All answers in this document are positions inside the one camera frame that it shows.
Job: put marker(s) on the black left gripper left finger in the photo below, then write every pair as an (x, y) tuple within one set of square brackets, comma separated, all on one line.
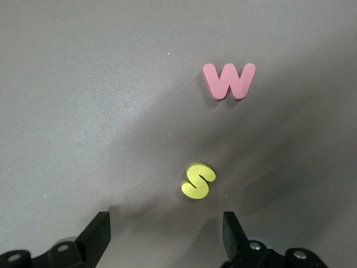
[(94, 240)]

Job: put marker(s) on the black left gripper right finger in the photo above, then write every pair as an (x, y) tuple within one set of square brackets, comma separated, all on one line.
[(237, 248)]

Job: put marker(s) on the pink letter w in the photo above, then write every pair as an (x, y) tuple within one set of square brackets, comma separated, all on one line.
[(213, 83)]

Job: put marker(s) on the yellow letter s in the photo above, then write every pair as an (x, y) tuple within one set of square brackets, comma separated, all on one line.
[(198, 181)]

